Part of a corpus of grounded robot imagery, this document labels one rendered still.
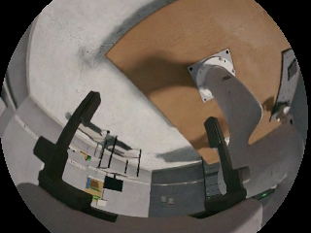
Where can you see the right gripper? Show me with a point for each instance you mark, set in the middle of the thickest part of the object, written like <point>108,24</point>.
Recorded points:
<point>284,107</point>

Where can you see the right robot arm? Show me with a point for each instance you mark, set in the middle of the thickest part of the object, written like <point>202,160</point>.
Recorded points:
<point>284,119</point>

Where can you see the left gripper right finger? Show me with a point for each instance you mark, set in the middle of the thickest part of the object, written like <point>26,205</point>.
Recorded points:
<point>234,179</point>

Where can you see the black flat plate nest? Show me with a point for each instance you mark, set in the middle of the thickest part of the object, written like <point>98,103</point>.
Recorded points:
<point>291,70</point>

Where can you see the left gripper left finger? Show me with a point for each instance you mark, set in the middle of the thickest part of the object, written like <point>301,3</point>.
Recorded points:
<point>55,157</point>

